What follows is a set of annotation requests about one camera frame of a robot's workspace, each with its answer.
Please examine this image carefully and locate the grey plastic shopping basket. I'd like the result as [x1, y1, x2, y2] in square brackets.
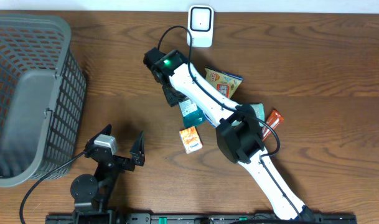
[0, 14, 87, 187]

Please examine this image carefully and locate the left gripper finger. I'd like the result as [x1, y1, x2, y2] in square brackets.
[86, 124, 112, 146]
[130, 131, 145, 166]

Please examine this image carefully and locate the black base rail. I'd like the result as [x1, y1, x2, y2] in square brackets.
[45, 213, 358, 224]

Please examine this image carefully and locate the light green wet wipes pack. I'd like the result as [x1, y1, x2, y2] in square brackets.
[232, 103, 265, 128]

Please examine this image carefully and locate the white barcode scanner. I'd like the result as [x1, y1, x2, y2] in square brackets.
[187, 5, 215, 48]

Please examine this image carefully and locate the orange snack bar wrapper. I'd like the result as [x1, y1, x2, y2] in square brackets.
[262, 110, 284, 141]

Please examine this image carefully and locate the yellow snack bag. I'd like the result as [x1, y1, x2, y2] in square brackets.
[205, 66, 243, 98]

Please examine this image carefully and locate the teal mouthwash bottle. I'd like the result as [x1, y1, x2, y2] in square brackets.
[179, 98, 206, 128]

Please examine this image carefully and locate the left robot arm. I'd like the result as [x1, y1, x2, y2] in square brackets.
[70, 124, 145, 223]

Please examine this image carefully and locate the small orange tissue pack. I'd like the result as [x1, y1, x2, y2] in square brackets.
[179, 126, 203, 154]

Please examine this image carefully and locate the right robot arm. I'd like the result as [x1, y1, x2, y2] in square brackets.
[143, 48, 315, 223]

